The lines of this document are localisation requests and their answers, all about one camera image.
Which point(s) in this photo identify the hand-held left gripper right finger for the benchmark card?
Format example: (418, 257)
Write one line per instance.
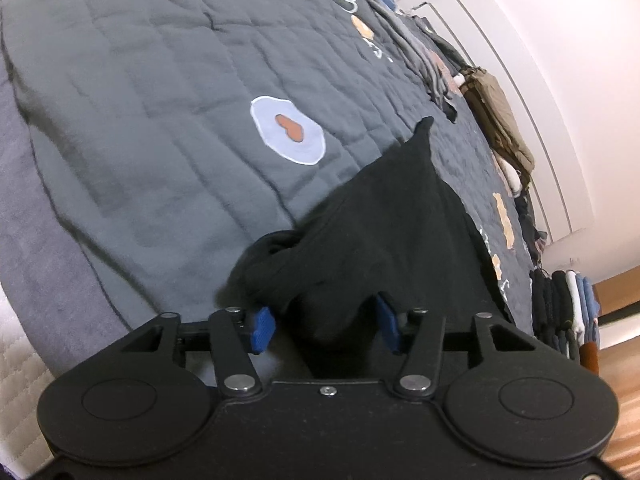
(387, 322)

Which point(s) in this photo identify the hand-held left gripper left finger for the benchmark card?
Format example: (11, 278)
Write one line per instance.
(262, 330)

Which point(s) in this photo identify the black printed t-shirt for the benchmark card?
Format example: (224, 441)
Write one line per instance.
(390, 240)

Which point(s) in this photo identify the stack of dark folded clothes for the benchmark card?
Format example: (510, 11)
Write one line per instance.
(555, 310)

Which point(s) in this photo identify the dark crumpled clothes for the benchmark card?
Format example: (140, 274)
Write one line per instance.
(530, 225)

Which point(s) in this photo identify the stack of khaki folded clothes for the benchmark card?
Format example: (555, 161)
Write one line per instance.
(500, 115)

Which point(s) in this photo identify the rust orange folded cloth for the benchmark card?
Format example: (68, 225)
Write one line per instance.
(590, 359)

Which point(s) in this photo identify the grey bed sheet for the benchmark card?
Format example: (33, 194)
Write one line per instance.
(45, 285)

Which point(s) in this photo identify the white mattress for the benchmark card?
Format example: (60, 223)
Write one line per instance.
(22, 360)

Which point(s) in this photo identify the white bed headboard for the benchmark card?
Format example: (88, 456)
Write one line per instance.
(540, 125)

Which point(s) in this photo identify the grey quilted blanket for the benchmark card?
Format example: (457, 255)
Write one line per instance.
(125, 110)

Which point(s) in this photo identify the grey striped garment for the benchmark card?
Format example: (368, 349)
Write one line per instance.
(415, 50)

